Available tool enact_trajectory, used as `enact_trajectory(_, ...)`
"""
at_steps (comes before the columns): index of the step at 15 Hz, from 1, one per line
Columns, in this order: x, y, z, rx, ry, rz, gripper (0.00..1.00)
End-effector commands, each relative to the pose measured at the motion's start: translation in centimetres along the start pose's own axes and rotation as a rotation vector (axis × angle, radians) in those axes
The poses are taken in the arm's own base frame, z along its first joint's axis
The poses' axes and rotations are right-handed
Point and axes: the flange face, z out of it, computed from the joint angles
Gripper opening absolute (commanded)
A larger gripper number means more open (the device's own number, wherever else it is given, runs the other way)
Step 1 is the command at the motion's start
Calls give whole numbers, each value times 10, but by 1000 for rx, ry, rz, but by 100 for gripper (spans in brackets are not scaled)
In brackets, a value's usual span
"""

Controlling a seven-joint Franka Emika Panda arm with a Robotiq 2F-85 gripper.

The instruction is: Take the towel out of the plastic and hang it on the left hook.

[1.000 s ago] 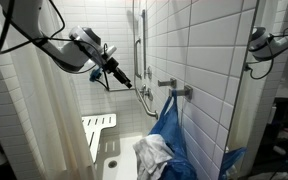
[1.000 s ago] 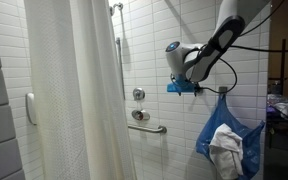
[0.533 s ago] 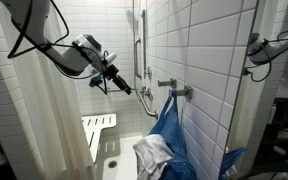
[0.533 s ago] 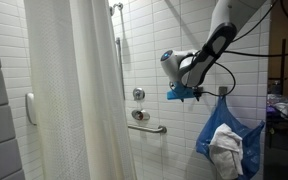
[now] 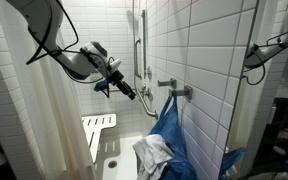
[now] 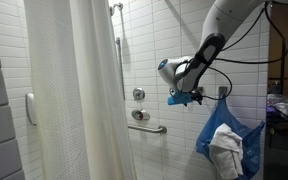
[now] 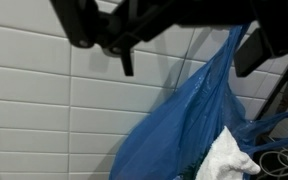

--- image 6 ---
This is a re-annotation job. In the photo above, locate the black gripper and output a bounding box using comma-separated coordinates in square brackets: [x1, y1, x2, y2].
[190, 90, 204, 105]

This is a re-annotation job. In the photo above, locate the white towel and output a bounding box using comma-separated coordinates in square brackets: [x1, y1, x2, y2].
[208, 123, 244, 180]

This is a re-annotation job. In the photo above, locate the round chrome shower valve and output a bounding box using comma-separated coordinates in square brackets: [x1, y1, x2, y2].
[132, 87, 146, 102]

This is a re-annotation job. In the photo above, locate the oval chrome shower valve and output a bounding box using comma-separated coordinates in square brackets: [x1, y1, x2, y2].
[131, 109, 151, 122]

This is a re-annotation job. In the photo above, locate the long bent steel grab bar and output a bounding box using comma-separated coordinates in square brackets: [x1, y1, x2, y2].
[127, 124, 168, 135]

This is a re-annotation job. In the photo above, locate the blue plastic bag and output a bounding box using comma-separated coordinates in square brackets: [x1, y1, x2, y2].
[195, 94, 266, 180]

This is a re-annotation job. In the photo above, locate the short vertical steel grab bar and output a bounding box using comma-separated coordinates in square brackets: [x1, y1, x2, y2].
[114, 37, 124, 81]

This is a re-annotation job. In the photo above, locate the white shower curtain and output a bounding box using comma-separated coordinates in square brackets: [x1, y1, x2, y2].
[23, 0, 138, 180]

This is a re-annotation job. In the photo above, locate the steel wall hook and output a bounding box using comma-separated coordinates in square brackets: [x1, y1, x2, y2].
[218, 86, 228, 98]

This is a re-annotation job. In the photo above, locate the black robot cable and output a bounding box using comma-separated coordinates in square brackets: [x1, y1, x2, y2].
[173, 0, 288, 102]

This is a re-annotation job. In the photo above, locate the steel shower slide rail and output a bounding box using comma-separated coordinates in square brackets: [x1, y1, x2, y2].
[109, 2, 127, 101]

